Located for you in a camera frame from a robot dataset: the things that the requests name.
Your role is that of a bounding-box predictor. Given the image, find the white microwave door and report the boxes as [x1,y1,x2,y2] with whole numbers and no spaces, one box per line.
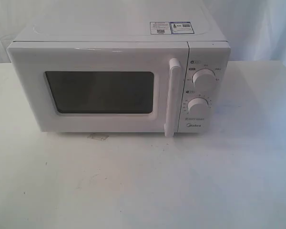
[7,42,189,136]

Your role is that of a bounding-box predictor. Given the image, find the white microwave oven body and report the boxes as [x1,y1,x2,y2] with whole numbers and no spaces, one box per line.
[13,13,230,133]

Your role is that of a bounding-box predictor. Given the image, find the clear tape patch on table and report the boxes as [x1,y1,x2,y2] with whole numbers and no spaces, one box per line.
[88,133,109,141]

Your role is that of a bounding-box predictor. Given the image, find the lower white control knob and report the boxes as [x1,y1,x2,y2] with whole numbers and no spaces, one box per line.
[187,98,209,118]

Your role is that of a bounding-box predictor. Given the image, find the white control knob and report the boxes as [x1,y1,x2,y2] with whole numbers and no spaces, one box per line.
[187,98,209,118]
[192,69,216,91]

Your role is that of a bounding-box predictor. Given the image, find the upper white control knob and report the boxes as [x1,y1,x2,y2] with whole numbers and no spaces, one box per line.
[192,69,216,91]

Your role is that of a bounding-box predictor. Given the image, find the blue warning sticker right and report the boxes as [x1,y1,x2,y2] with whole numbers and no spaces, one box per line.
[170,21,194,34]

